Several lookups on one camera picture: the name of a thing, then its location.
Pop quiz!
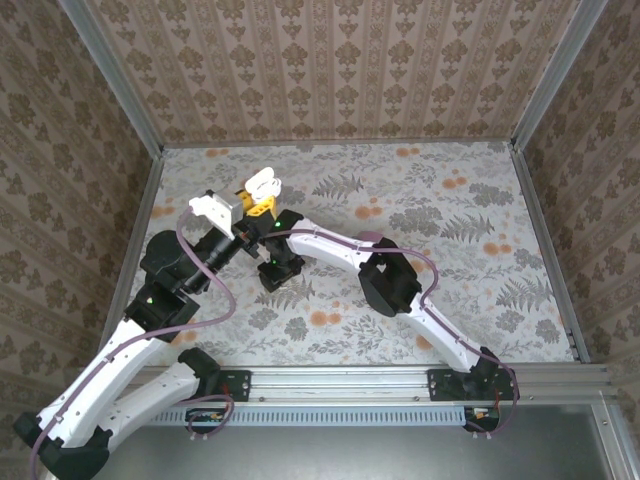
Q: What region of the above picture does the white earbud charging case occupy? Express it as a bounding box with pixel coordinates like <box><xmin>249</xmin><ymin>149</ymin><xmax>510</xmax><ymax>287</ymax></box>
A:
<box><xmin>246</xmin><ymin>168</ymin><xmax>285</xmax><ymax>204</ymax></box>

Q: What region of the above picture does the floral patterned table cover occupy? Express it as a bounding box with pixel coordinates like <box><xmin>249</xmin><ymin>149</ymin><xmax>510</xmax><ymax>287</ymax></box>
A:
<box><xmin>107</xmin><ymin>141</ymin><xmax>586</xmax><ymax>369</ymax></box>

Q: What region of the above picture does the black connector box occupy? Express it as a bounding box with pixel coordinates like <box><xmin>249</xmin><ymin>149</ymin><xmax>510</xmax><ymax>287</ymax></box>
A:
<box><xmin>185</xmin><ymin>407</ymin><xmax>226</xmax><ymax>427</ymax></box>
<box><xmin>463</xmin><ymin>405</ymin><xmax>501</xmax><ymax>432</ymax></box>

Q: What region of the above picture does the grey metal panel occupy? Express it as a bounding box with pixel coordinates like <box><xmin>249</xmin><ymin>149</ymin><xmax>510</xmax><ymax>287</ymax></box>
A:
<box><xmin>89</xmin><ymin>399</ymin><xmax>640</xmax><ymax>480</ymax></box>

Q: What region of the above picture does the aluminium table edge rail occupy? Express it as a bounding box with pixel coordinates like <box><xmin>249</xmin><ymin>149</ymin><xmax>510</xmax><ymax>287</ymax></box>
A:
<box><xmin>162</xmin><ymin>141</ymin><xmax>516</xmax><ymax>150</ymax></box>
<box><xmin>97</xmin><ymin>147</ymin><xmax>167</xmax><ymax>351</ymax></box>
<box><xmin>510</xmin><ymin>142</ymin><xmax>591</xmax><ymax>364</ymax></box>

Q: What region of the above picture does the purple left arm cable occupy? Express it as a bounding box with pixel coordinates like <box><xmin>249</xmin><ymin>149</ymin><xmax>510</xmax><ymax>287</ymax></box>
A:
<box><xmin>29</xmin><ymin>205</ymin><xmax>239</xmax><ymax>476</ymax></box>

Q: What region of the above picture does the aluminium base extrusion rail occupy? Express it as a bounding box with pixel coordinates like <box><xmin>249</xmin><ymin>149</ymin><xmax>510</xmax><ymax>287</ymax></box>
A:
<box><xmin>134</xmin><ymin>364</ymin><xmax>619</xmax><ymax>407</ymax></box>

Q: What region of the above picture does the slotted grey cable duct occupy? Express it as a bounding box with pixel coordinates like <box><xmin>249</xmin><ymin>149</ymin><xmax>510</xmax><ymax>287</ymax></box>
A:
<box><xmin>142</xmin><ymin>405</ymin><xmax>469</xmax><ymax>428</ymax></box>

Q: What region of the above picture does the aluminium frame post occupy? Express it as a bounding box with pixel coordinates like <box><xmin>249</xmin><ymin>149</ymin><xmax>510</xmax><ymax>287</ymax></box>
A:
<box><xmin>56</xmin><ymin>0</ymin><xmax>167</xmax><ymax>156</ymax></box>
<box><xmin>509</xmin><ymin>0</ymin><xmax>612</xmax><ymax>154</ymax></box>

